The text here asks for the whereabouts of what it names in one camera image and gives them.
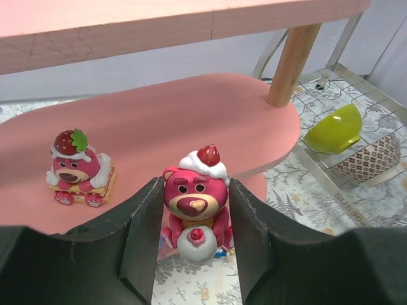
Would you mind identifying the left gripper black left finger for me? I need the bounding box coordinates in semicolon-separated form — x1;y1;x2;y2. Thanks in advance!
1;177;163;304

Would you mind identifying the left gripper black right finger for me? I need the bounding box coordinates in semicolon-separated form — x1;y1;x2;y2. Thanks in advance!
229;179;406;304

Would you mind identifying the pink bear strawberry cake toy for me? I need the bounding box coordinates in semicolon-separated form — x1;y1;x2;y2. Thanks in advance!
46;128;117;208

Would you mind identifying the pink bear holding white toy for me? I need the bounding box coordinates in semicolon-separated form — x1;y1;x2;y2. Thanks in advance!
162;144;234;264

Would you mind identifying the pink three-tier wooden shelf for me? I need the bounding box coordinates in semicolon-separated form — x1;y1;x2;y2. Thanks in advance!
1;1;370;234

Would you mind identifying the white blue penguin toy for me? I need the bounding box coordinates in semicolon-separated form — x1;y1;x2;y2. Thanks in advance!
214;248;235;259

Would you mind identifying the metal dish rack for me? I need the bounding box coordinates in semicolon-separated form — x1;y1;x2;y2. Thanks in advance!
265;13;406;234

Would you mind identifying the brown patterned ceramic bowl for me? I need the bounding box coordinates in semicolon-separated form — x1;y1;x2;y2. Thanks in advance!
331;133;401;186

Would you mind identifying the green bowl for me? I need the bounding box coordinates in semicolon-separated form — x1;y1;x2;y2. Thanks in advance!
303;104;362;154

